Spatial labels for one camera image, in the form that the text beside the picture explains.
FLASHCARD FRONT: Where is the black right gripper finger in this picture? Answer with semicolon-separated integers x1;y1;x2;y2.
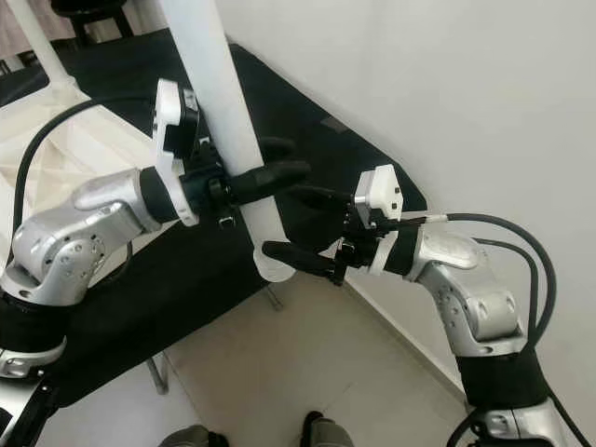
284;184;364;213
261;240;347;282

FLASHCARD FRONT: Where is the grey metal table leg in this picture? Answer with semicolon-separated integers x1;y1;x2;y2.
263;287;285;313
146;354;170;394

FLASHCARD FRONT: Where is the large grey tape patch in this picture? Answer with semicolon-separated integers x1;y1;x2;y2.
321;116;347;138

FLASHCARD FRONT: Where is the black cloth table cover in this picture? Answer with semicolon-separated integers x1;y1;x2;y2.
0;28;427;411

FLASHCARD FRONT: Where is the white plastic table top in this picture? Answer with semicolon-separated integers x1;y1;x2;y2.
0;79;159;234

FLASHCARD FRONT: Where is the black wooden stool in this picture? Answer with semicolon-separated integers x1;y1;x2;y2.
51;0;136;47

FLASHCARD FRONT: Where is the pink cloth covered table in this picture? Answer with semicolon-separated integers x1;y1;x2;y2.
0;0;57;66

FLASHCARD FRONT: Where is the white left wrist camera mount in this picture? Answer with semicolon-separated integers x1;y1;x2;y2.
154;79;201;227

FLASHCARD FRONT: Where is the short black right arm cable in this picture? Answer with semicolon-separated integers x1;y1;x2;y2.
473;237;541;350

